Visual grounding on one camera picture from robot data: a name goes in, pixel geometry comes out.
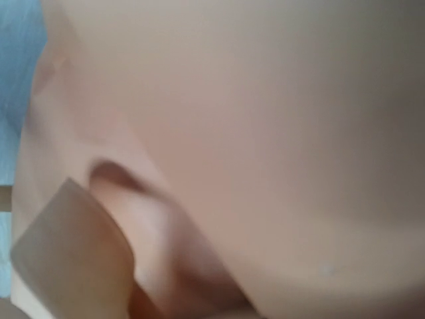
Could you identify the pink beige wrapping paper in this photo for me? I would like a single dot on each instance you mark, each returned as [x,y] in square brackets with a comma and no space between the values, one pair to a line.
[263,159]

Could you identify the beige ribbon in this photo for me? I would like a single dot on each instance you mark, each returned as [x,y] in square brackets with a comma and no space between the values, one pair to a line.
[75,259]

